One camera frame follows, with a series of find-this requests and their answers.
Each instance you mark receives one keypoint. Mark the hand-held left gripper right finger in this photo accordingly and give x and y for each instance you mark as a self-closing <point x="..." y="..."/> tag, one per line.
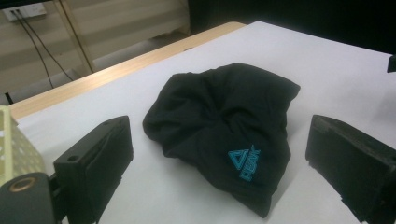
<point x="355" y="165"/>

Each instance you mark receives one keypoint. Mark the pale yellow perforated plastic basket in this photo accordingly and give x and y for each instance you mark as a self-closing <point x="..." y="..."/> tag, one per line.
<point x="28" y="155"/>

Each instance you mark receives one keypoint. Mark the beige vertical wall strip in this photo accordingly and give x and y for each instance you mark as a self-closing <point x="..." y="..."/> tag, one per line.
<point x="74" y="37"/>

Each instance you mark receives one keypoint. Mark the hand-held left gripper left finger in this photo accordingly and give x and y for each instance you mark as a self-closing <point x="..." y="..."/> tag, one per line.
<point x="93" y="161"/>

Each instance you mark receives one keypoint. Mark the black garment with teal logo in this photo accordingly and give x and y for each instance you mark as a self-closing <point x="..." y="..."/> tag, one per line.
<point x="218" y="118"/>

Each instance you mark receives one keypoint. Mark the white table mat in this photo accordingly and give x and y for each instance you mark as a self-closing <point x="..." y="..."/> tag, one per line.
<point x="264" y="46"/>

